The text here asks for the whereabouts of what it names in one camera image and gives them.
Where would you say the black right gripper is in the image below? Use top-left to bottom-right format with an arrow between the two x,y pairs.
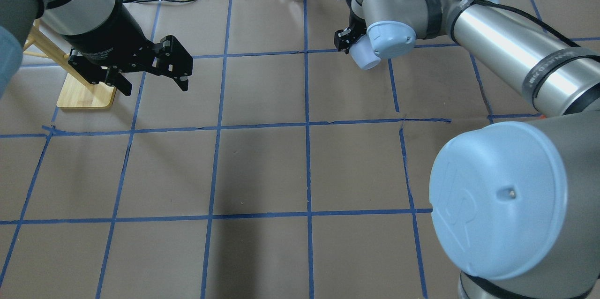
334,0 -> 367,54

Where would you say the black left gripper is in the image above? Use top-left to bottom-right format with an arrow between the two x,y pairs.
60,5 -> 194,96

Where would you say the light blue plastic cup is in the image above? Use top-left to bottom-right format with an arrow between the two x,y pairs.
349,35 -> 381,70

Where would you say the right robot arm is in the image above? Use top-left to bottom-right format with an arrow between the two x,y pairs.
334,0 -> 600,299

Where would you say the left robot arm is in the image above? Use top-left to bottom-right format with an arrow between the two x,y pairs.
0,0 -> 193,96

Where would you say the wooden cup rack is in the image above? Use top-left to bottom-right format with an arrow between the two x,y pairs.
22,19 -> 116,110

